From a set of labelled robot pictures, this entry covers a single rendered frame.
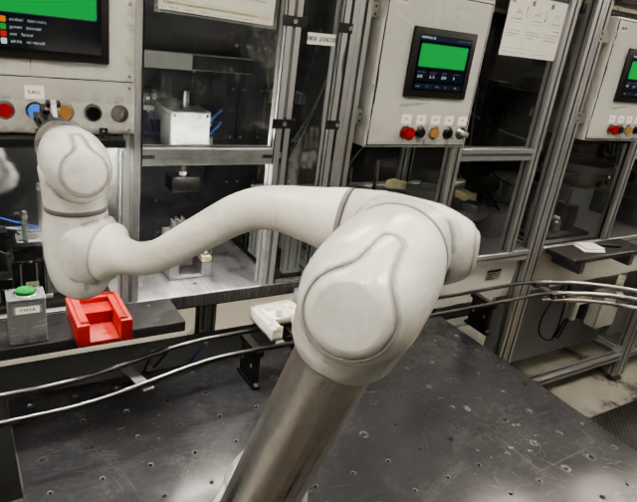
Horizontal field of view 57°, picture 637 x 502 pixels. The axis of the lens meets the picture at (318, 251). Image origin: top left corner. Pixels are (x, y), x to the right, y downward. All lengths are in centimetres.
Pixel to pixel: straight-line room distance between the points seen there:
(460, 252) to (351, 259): 22
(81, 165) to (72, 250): 15
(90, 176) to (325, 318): 51
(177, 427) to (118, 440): 14
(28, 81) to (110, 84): 17
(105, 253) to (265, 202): 31
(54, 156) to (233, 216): 29
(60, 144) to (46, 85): 48
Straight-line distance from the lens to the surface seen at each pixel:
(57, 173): 96
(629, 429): 339
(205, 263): 182
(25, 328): 150
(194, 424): 161
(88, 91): 147
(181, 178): 178
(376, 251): 58
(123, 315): 150
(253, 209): 84
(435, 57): 189
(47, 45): 142
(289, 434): 73
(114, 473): 149
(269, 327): 165
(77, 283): 107
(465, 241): 75
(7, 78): 145
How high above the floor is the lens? 169
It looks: 21 degrees down
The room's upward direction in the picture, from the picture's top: 8 degrees clockwise
